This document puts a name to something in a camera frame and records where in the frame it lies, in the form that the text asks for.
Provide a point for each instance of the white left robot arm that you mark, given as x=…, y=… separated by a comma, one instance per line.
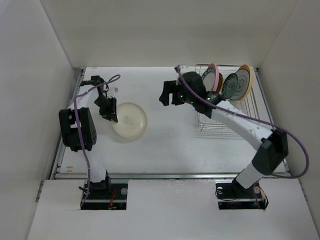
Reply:
x=79, y=133

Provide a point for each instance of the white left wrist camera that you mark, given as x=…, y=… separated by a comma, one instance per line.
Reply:
x=112, y=91

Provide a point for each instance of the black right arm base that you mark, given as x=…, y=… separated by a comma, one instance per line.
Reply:
x=253, y=198

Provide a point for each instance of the cream white plate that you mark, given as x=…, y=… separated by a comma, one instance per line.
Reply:
x=131, y=122

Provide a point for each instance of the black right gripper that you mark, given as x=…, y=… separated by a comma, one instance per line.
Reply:
x=169, y=88

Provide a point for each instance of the dark green patterned plate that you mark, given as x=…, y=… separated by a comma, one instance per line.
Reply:
x=230, y=86

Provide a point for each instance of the yellow patterned small plate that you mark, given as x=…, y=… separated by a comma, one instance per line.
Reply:
x=220, y=83

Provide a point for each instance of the pink plate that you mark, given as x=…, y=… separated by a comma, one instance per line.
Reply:
x=215, y=69

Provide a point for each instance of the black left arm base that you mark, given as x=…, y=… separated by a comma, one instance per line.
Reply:
x=113, y=199

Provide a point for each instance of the white blue rimmed plate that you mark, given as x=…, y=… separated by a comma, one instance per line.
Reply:
x=208, y=78

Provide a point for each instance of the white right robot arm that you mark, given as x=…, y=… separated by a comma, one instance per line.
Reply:
x=269, y=142

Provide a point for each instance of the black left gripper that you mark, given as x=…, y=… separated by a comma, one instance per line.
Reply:
x=110, y=113

